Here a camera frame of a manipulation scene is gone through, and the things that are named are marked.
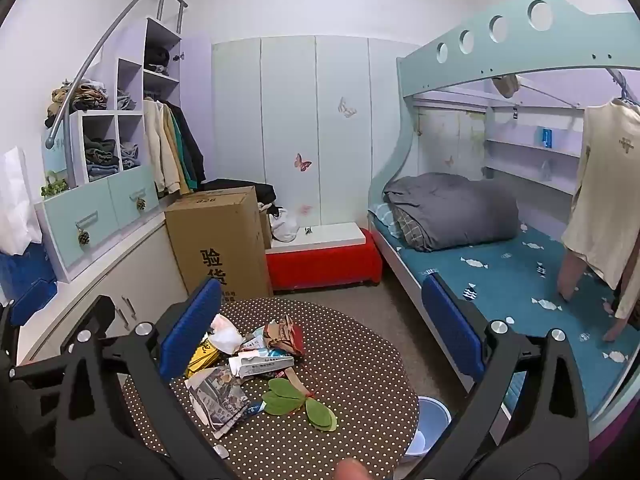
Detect black clothes pile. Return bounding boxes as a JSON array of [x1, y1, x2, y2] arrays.
[[200, 178, 277, 206]]

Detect blue plastic basin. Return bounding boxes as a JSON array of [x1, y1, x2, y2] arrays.
[[402, 395, 453, 463]]

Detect printed paper packet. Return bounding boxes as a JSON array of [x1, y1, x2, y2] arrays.
[[184, 366, 252, 441]]

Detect teal snack wrapper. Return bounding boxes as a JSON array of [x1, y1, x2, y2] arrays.
[[240, 327, 268, 353]]

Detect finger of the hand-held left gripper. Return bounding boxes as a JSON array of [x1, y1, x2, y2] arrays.
[[9, 294, 117, 392]]

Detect white plastic bag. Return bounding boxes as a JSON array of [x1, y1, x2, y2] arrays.
[[0, 146, 43, 256], [270, 206, 301, 243]]

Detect white crushed carton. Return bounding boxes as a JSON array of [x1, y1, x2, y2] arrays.
[[228, 350, 296, 380]]

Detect brown red snack wrapper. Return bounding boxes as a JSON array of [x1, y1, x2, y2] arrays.
[[263, 317, 306, 358]]

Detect wide teal drawer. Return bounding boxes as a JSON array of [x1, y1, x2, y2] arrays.
[[40, 180, 118, 281]]

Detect black folded clothes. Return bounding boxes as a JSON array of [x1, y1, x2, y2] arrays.
[[145, 46, 173, 75]]

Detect large cardboard box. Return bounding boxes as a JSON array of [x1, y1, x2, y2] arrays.
[[165, 186, 274, 301]]

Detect dark folded clothes stack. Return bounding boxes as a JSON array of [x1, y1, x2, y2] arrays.
[[82, 135, 121, 181]]

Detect grey metal handrail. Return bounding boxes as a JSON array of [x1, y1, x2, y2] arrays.
[[45, 0, 188, 150]]

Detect red bench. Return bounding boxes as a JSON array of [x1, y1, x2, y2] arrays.
[[265, 230, 383, 292]]

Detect green artificial leaves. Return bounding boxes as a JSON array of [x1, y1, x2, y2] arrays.
[[261, 377, 339, 432]]

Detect blue shopping bag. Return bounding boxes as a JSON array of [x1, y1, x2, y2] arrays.
[[0, 242, 58, 326]]

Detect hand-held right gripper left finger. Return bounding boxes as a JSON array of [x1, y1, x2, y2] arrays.
[[52, 277, 237, 480]]

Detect narrow teal drawer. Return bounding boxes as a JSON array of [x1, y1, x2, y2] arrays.
[[107, 165, 161, 226]]

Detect cream hanging shirt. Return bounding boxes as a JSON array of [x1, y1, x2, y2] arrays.
[[557, 99, 640, 343]]

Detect clothes hanger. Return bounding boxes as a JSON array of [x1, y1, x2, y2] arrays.
[[607, 67, 640, 108]]

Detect person's right hand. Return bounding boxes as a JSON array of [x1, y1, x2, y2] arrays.
[[334, 459, 370, 480]]

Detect white low cabinet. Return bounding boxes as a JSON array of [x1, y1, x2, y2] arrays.
[[15, 210, 188, 366]]

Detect teal hanging garment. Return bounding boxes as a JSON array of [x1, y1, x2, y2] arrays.
[[172, 110, 198, 192]]

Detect white stepped shelf unit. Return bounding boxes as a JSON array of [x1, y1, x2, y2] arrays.
[[34, 16, 183, 283]]

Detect blue checked pillow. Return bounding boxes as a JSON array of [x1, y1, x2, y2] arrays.
[[372, 203, 403, 240]]

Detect white bench top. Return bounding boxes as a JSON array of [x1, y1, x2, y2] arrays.
[[270, 221, 368, 256]]

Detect round brown polka-dot table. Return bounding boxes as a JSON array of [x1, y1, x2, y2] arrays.
[[122, 297, 420, 480]]

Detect cream hanging jacket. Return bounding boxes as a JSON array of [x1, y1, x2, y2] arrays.
[[142, 99, 183, 198]]

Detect beige hanging hat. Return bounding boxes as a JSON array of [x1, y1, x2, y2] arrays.
[[492, 74, 521, 99]]

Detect bunk bed teal mattress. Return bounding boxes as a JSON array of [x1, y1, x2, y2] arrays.
[[367, 0, 640, 453]]

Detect olive folded clothes pile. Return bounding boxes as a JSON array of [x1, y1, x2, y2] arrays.
[[45, 80, 108, 128]]

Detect yellow plastic bag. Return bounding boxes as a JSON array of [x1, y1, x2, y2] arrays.
[[184, 340, 222, 380]]

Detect white tissue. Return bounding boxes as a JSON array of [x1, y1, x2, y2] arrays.
[[207, 314, 244, 356]]

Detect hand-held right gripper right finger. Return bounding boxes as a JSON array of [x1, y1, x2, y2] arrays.
[[421, 271, 592, 480]]

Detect blue fish print bedsheet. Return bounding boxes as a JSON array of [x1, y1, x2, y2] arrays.
[[374, 210, 640, 418]]

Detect grey duvet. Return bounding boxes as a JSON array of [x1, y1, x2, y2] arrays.
[[382, 172, 521, 252]]

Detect white wardrobe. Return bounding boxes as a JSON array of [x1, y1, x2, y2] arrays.
[[211, 35, 421, 231]]

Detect black hanging jacket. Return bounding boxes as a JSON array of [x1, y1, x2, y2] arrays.
[[167, 102, 207, 186]]

